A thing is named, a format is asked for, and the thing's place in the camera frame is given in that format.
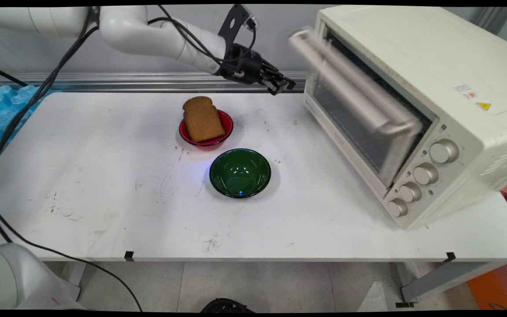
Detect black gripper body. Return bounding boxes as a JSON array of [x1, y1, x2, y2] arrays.
[[220, 43, 267, 86]]

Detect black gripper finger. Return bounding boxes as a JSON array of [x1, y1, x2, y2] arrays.
[[263, 61, 297, 89], [261, 74, 289, 96]]

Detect glass oven door with handle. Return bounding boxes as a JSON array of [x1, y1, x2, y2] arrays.
[[289, 28, 424, 191]]

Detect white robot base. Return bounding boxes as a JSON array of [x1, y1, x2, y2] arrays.
[[0, 242, 83, 311]]

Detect red bowl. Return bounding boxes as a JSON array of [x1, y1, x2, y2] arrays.
[[179, 109, 234, 151]]

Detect brown bread slice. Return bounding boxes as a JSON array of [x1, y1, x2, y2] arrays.
[[182, 96, 226, 143]]

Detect green bowl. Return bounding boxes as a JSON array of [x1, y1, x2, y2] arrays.
[[209, 148, 272, 199]]

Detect cream toaster oven body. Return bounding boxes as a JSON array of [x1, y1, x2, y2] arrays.
[[303, 5, 507, 230]]

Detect medium silver oven knob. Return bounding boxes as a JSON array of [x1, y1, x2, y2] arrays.
[[399, 182, 423, 203], [413, 162, 439, 185]]

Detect small silver oven knob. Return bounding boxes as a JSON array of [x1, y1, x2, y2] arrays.
[[388, 198, 408, 218]]

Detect large silver oven knob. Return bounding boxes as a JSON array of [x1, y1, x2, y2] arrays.
[[430, 139, 459, 164]]

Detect black round floor object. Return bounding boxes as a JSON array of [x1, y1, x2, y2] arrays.
[[200, 298, 255, 313]]

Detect blue bubble wrap sheet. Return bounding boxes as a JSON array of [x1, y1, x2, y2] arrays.
[[0, 84, 52, 168]]

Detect grey table leg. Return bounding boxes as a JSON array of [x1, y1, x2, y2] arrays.
[[396, 262, 507, 305], [61, 262, 88, 302]]

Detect orange floor mat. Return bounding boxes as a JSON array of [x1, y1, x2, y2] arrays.
[[467, 263, 507, 311]]

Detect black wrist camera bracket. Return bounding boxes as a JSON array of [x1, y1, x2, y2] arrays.
[[217, 4, 259, 45]]

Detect aluminium rail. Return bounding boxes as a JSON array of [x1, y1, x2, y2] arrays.
[[0, 71, 308, 93]]

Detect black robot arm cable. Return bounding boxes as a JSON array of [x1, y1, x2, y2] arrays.
[[0, 5, 259, 312]]

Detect thin black cable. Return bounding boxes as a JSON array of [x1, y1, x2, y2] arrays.
[[0, 63, 29, 87]]

